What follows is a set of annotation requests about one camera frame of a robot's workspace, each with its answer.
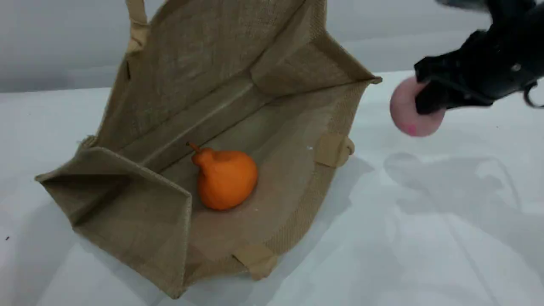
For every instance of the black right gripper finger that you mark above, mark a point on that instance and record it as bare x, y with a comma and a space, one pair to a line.
442, 68
446, 97

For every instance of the orange with stem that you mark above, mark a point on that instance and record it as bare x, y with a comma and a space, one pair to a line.
227, 178

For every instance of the brown jute tote bag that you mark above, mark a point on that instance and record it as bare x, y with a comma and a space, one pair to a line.
178, 85

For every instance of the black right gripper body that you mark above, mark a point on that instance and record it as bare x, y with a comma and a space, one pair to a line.
510, 55

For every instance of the pink peach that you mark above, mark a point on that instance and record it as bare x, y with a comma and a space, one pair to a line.
403, 114

